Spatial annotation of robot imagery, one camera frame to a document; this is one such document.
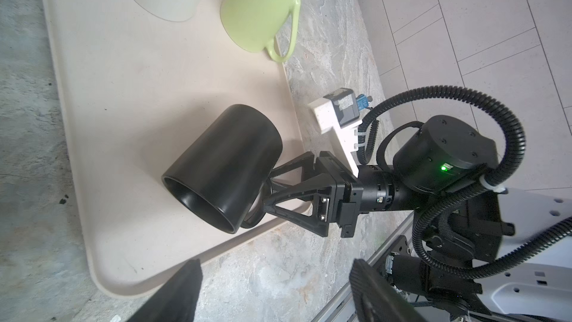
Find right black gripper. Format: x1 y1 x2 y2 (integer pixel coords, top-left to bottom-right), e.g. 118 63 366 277
262 151 363 239

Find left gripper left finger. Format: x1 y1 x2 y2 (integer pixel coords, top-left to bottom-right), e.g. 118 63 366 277
128 259 203 322

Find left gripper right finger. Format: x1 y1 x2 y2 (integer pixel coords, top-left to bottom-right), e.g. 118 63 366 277
349 259 425 322

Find black mug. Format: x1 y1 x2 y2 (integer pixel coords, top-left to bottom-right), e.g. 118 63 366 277
162 104 283 234

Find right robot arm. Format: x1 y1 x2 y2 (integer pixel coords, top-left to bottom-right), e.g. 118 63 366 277
257 86 571 321

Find light green mug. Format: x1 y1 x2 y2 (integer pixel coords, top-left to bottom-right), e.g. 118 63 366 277
220 0 301 63

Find beige plastic tray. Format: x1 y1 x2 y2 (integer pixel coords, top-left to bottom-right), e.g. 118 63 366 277
43 0 303 299

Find aluminium mounting rail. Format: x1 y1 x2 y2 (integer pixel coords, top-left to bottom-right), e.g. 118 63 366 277
313 214 424 321

